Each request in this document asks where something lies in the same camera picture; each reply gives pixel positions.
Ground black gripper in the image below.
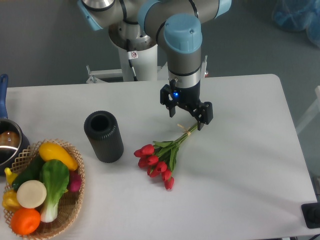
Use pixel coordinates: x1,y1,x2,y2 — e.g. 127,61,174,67
160,79,214,131

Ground red tulip bouquet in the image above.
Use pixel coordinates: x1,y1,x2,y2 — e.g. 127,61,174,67
133,123,198,191

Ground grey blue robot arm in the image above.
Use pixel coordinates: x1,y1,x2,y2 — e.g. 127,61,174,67
77,0,232,129

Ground black ribbed vase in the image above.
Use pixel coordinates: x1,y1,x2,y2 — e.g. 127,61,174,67
84,110,124,163

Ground magenta radish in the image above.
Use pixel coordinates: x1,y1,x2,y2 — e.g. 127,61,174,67
67,171,82,193

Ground blue plastic bag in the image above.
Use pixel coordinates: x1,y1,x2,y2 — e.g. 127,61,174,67
271,0,320,47

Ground yellow squash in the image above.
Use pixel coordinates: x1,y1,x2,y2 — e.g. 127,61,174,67
38,142,78,171

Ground green bok choy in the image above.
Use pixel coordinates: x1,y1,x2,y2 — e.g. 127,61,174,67
40,159,70,223

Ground woven wicker basket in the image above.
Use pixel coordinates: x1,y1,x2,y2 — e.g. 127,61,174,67
9,139,85,240

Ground black device at table edge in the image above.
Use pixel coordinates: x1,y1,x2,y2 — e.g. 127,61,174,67
301,202,320,229

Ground dark green cucumber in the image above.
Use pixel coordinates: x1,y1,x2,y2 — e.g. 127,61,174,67
11,154,45,192

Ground cream round bun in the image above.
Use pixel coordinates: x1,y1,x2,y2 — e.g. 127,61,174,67
16,180,47,209

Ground small yellow pepper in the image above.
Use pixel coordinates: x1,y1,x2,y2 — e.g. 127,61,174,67
4,167,18,185

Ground orange fruit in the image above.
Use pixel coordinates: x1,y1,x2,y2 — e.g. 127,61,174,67
10,208,41,235

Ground yellow bell pepper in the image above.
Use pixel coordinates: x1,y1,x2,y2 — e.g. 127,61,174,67
2,189,22,212

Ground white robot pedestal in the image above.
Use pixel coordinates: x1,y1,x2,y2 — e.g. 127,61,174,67
86,21,169,84

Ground blue handled saucepan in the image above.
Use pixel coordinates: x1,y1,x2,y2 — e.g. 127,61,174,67
0,74,30,177

